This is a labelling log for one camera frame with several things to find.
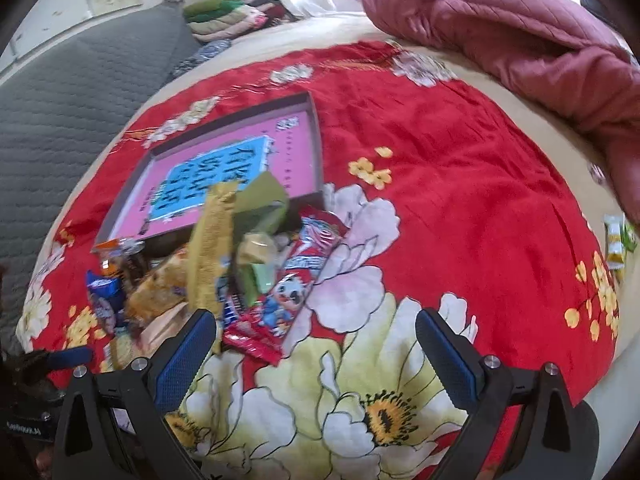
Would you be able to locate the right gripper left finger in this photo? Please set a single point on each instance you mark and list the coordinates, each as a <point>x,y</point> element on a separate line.
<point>112,425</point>

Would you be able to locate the pink quilted blanket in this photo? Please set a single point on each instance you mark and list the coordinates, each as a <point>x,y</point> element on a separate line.
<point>552,52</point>

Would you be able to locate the grey quilted headboard cover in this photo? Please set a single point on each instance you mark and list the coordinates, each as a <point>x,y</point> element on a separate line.
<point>58,113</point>

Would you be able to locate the red cartoon snack packet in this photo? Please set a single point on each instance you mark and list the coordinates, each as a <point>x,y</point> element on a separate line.
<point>259,331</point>

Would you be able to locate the dark blue wafer packet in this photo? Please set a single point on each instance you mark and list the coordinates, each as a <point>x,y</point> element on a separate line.
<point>229,296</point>

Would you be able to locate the red floral bedspread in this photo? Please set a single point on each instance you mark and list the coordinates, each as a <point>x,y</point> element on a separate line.
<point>447,205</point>

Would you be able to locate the golden cake packet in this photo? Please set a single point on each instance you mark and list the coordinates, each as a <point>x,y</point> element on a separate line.
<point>161,289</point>

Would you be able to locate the dark blue patterned cloth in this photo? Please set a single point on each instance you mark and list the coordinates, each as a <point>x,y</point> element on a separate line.
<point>202,55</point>

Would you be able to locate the grey cardboard tray box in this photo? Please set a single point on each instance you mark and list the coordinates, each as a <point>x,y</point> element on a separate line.
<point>166,242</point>

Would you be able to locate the small yellow green packet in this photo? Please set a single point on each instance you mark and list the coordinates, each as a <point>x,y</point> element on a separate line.
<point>620,238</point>

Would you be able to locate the blue cookie packet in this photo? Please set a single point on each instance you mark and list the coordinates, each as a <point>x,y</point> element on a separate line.
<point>107,299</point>

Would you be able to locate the green snack packet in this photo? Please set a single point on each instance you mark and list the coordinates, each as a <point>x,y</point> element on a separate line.
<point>259,210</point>

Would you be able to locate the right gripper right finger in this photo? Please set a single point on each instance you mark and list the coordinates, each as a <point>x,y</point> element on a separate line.
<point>545,443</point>

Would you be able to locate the orange clear pastry packet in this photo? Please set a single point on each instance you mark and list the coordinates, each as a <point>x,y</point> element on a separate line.
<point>122,258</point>

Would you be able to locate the stack of folded clothes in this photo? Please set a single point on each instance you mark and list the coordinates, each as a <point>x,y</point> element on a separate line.
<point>212,20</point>

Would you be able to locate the yellow snack packet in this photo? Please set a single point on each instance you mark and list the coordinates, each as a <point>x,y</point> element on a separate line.
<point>210,248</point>

